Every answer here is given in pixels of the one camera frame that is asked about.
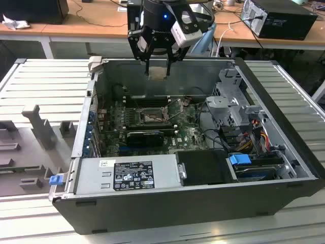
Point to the large black box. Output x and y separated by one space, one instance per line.
33 11

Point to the black desktop computer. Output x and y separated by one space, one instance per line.
287 25

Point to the wooden desk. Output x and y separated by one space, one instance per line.
63 29

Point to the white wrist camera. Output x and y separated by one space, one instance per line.
185 34

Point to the blue disk carrier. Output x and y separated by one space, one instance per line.
240 160

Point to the small black box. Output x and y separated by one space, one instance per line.
132 15

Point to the silver CPU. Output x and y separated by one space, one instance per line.
158 72

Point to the blue plastic latch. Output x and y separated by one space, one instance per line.
56 180

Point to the pale blue chair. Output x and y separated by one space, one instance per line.
209 38

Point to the round coin battery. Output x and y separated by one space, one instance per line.
186 102

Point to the green motherboard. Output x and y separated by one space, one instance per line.
189 138

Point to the silver metal drive cage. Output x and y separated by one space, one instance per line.
221 104

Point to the grey parts rack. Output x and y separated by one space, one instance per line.
30 142

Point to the black plastic bay cover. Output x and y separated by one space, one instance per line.
203 167

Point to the hard disk drive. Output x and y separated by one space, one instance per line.
256 174

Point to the black PC case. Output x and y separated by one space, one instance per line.
177 213

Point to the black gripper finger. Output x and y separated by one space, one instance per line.
177 54
138 54

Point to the black graphics card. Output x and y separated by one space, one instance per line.
144 139

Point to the silver power supply unit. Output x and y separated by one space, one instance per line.
89 175

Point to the crumpled white paper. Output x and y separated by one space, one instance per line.
15 24

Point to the black RAM slot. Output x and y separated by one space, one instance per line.
149 126
149 123

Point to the CPU socket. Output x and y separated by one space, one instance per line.
149 117

